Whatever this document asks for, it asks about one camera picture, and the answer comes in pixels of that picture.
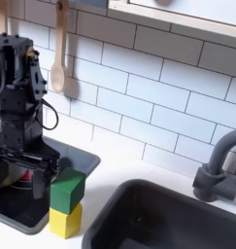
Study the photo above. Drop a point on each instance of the green wooden block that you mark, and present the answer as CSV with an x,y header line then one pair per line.
x,y
67,191

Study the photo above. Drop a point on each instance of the yellow wooden block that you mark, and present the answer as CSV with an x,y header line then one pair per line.
x,y
64,222

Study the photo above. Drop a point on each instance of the black toy stove top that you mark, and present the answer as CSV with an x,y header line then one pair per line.
x,y
74,159

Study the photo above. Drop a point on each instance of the white toy kitchen unit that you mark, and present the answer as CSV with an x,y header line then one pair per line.
x,y
122,168

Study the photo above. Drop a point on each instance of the wooden spoon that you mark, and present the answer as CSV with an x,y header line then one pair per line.
x,y
59,74

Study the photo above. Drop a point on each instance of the wooden slotted spatula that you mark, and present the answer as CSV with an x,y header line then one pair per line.
x,y
2,16

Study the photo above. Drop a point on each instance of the dark grey sink basin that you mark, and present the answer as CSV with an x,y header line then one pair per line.
x,y
187,214

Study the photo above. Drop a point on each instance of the dark grey tap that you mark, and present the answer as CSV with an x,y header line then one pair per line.
x,y
216,155

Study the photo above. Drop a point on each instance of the wooden shelf under microwave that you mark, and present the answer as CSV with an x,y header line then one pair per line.
x,y
174,21

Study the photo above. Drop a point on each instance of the white toy microwave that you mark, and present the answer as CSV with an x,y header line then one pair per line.
x,y
203,8

